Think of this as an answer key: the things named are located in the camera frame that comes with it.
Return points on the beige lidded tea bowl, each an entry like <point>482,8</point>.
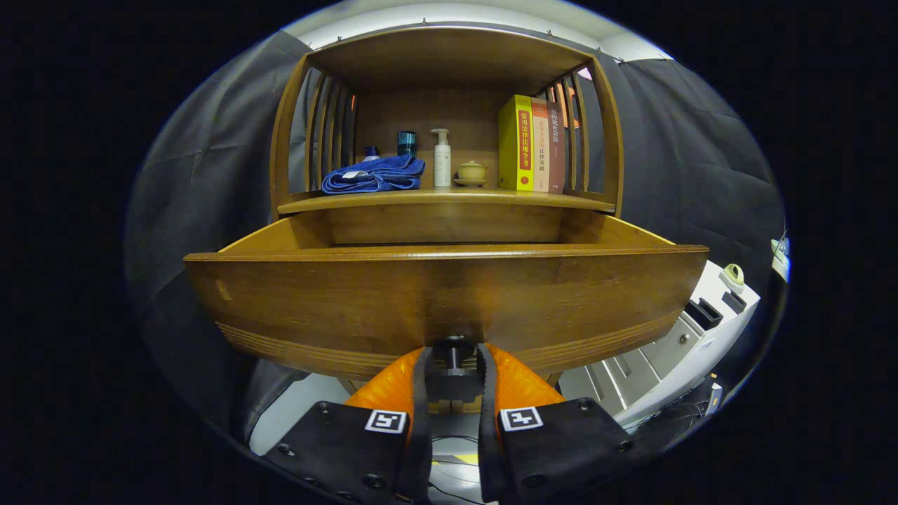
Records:
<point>471,172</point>

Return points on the small white blue-capped bottle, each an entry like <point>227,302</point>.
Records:
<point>370,151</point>

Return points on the green tape roll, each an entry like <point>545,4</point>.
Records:
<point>733,275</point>

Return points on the white pump bottle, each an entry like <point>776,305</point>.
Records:
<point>441,161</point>

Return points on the wooden cabinet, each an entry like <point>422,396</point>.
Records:
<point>449,63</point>

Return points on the brown book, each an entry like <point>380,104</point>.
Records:
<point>556,147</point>

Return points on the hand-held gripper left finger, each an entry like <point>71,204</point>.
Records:
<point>351,449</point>

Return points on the teal bottle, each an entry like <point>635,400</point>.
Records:
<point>406,142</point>

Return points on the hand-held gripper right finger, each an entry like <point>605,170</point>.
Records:
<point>561,449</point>

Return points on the orange and white book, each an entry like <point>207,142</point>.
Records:
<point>540,144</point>

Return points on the wooden drawer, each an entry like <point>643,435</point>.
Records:
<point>449,301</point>

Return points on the blue towel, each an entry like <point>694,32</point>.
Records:
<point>375,175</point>

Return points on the white and green device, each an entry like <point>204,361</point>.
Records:
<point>781,252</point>

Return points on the black drawer knob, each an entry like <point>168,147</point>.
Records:
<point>454,365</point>

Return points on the yellow book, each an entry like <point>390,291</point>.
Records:
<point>514,144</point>

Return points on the white equipment cabinet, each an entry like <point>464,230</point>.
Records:
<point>673,351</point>

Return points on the wooden countertop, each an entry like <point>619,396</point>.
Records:
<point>449,198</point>

